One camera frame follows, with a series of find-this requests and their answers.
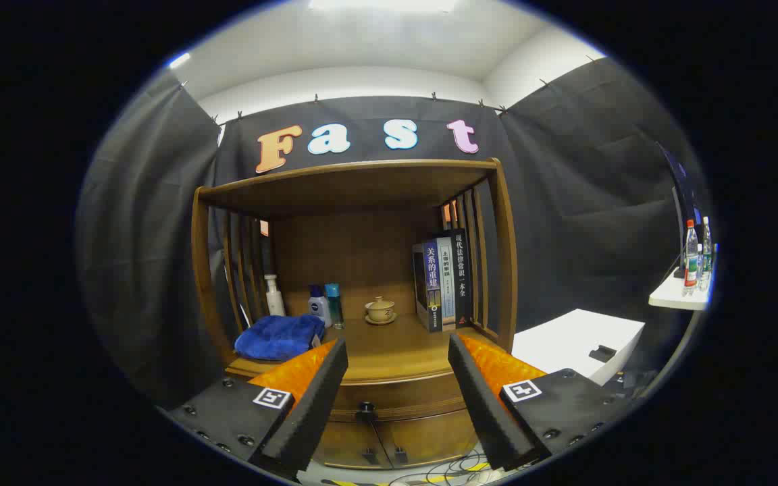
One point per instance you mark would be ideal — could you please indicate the wooden drawer with black knob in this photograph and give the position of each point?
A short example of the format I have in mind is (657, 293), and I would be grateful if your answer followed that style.
(402, 395)

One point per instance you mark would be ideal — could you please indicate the ceiling light panel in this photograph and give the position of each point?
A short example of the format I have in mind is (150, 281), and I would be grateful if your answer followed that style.
(382, 5)

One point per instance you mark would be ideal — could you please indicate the blue towel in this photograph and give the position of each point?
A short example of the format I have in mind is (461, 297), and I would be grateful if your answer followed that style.
(274, 337)

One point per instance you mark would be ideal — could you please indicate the teal clear bottle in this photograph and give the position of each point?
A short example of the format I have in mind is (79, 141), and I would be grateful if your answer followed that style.
(335, 304)

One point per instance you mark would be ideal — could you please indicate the white desk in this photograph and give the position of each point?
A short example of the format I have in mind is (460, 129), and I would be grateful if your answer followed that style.
(672, 295)

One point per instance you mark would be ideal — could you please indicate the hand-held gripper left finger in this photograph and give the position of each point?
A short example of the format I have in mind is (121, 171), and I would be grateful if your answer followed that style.
(318, 412)

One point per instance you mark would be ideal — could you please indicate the wooden cabinet door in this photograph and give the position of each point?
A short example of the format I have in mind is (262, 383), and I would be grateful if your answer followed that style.
(342, 442)
(436, 435)

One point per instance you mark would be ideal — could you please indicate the white box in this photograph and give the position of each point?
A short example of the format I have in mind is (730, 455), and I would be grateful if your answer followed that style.
(564, 337)

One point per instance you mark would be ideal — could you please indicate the wooden countertop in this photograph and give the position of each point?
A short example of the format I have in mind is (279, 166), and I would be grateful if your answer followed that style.
(389, 344)

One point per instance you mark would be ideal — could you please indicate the white pump bottle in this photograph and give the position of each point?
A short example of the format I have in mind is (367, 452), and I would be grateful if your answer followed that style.
(275, 304)

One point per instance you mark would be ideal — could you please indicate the white lotion bottle blue cap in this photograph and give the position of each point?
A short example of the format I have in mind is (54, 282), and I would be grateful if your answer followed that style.
(319, 309)

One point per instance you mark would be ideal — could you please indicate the book with pale spine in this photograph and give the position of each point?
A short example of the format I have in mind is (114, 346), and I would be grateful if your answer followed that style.
(448, 290)

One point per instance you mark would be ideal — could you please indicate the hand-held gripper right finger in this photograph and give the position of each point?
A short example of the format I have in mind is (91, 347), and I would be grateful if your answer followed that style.
(480, 405)

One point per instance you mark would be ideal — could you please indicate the wooden cabinet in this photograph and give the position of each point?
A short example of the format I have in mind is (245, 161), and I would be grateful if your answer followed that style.
(362, 256)

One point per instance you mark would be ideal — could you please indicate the water bottle green label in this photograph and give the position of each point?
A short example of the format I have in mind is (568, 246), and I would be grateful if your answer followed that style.
(706, 260)

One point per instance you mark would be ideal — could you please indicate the beige lidded teacup with saucer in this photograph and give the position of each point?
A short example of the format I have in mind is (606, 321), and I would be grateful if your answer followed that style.
(380, 310)

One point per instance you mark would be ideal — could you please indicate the book with blue spine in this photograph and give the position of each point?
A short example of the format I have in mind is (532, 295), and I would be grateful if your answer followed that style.
(431, 283)

